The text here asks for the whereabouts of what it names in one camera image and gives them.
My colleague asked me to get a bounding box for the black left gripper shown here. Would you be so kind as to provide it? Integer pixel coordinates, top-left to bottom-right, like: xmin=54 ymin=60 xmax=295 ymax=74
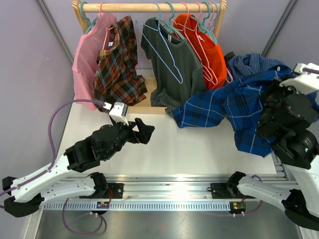
xmin=104 ymin=117 xmax=155 ymax=160

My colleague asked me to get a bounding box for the red brown plaid shirt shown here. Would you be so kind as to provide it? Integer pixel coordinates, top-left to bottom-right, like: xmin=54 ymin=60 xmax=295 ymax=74
xmin=93 ymin=16 xmax=148 ymax=106

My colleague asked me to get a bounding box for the blue plaid shirt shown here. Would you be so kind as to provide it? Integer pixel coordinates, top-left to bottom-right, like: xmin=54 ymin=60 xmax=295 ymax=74
xmin=172 ymin=67 xmax=319 ymax=158

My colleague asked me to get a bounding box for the light blue wire hanger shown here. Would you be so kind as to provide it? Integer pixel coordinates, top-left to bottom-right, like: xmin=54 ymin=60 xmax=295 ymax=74
xmin=136 ymin=1 xmax=184 ymax=84

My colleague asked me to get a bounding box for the pink hanger with plaid shirt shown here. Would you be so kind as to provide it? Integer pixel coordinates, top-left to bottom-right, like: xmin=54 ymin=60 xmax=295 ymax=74
xmin=99 ymin=2 xmax=117 ymax=50

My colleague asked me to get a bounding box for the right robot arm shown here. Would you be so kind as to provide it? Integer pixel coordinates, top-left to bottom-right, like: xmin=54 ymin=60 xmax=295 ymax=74
xmin=226 ymin=78 xmax=319 ymax=231

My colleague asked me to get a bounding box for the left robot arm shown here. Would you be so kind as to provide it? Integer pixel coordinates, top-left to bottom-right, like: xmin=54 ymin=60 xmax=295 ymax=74
xmin=1 ymin=118 xmax=155 ymax=218

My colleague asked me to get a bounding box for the dark grey shirt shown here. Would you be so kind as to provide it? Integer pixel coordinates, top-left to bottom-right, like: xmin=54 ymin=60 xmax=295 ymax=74
xmin=141 ymin=17 xmax=206 ymax=117

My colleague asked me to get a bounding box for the pink shirt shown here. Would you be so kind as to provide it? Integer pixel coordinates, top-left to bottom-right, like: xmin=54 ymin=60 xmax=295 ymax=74
xmin=72 ymin=16 xmax=105 ymax=100

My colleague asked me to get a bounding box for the orange t-shirt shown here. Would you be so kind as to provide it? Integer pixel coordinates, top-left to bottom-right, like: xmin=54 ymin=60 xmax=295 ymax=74
xmin=173 ymin=13 xmax=227 ymax=90

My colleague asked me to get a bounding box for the teal hanger with grey shirt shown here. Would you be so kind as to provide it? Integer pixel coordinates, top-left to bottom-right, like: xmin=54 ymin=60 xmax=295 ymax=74
xmin=162 ymin=1 xmax=184 ymax=40

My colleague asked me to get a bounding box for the blue checked shirt in basket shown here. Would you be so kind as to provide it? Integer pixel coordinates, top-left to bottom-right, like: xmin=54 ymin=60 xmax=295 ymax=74
xmin=224 ymin=52 xmax=287 ymax=80

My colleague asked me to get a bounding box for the teal hanger with pink shirt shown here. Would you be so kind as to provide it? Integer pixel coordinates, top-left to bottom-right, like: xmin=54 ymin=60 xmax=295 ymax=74
xmin=80 ymin=1 xmax=98 ymax=34

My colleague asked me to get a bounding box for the teal hanger with orange shirt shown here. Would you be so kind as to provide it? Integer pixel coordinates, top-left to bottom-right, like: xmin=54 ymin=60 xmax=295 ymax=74
xmin=191 ymin=1 xmax=219 ymax=45

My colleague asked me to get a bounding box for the pink hanger at rack end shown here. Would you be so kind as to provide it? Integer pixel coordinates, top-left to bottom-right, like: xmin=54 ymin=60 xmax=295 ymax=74
xmin=208 ymin=2 xmax=217 ymax=31

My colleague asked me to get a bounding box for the blue hanger at rack end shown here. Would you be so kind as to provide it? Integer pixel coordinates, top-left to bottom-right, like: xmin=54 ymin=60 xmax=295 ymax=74
xmin=212 ymin=2 xmax=220 ymax=30

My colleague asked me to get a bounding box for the wooden clothes rack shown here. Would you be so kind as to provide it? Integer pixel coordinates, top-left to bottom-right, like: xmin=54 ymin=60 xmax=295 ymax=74
xmin=71 ymin=0 xmax=228 ymax=115

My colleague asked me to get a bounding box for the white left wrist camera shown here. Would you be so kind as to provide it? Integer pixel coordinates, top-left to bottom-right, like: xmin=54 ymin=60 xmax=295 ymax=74
xmin=103 ymin=102 xmax=129 ymax=125

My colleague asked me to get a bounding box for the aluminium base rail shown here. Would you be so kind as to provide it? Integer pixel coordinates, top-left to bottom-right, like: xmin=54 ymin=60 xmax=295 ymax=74
xmin=42 ymin=174 xmax=297 ymax=212

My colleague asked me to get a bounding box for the pink empty wire hanger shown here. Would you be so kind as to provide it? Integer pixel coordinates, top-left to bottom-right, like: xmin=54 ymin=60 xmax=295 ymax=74
xmin=173 ymin=2 xmax=214 ymax=85
xmin=187 ymin=15 xmax=218 ymax=90

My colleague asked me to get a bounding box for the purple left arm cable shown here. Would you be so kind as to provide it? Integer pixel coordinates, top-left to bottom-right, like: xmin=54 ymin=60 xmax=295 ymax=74
xmin=0 ymin=99 xmax=105 ymax=209

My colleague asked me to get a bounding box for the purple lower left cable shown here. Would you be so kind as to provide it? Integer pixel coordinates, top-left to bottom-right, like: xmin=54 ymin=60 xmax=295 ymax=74
xmin=62 ymin=198 xmax=108 ymax=236

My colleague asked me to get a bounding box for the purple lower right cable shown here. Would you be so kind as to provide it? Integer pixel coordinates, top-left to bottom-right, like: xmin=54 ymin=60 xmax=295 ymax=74
xmin=204 ymin=196 xmax=264 ymax=217

